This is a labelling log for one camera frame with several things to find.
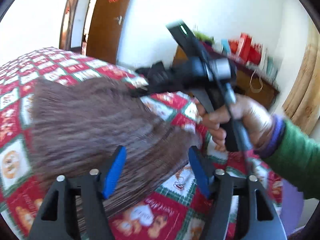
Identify brown knitted sweater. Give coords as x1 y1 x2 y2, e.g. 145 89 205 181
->
29 77 202 217

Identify green sleeve right forearm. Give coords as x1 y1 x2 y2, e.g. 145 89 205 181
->
254 115 319 199

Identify green folded clothes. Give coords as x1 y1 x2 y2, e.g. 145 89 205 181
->
193 31 214 46

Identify person's right hand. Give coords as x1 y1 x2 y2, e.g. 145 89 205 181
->
196 95 274 149

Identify wooden desk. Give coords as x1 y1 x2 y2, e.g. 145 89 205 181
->
172 44 280 110

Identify red gift bags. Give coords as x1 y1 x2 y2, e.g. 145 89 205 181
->
228 33 263 66

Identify brown wooden door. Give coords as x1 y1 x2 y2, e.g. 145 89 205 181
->
86 0 130 64

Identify silver door handle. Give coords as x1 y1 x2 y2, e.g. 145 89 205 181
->
114 16 123 25

